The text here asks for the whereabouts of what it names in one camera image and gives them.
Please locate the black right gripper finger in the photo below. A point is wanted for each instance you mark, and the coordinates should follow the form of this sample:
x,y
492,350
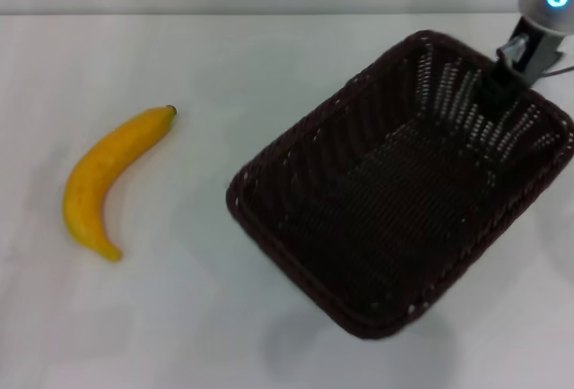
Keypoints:
x,y
498,89

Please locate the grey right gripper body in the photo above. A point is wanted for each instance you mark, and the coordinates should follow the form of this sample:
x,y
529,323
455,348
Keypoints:
x,y
536,55

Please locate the yellow banana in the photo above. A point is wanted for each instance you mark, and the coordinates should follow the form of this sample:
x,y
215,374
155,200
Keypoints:
x,y
89,174

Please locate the dark woven rectangular basket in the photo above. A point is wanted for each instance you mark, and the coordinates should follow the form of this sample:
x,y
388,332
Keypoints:
x,y
381,218

